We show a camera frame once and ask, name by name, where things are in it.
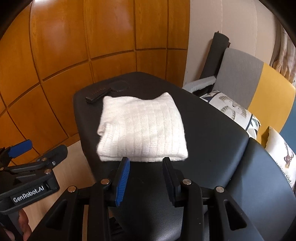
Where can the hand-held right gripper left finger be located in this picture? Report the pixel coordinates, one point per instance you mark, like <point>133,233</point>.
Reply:
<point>122,183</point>

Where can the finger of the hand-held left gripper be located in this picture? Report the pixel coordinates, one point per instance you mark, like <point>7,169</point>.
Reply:
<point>53,156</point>
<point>19,148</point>

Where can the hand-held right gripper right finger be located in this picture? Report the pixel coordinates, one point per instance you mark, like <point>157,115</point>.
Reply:
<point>171,183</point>

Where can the white knitted sweater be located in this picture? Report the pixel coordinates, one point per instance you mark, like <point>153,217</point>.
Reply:
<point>143,129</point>

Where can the person's left hand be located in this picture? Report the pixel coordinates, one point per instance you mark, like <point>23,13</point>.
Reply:
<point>25,223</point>

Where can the black remote control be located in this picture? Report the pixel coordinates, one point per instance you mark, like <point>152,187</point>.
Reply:
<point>96,94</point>

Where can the cat print pillow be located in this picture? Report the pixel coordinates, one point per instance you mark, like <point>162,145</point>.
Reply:
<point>233,111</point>

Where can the deer print pillow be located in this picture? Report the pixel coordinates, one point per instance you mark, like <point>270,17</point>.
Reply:
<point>282,153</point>

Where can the grey yellow blue sofa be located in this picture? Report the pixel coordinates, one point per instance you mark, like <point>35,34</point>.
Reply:
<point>238,69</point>

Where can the black rolled mat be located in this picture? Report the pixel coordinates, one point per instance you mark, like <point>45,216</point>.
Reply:
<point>216,53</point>

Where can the beige patterned curtain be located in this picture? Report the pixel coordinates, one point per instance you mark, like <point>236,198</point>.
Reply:
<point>286,58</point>

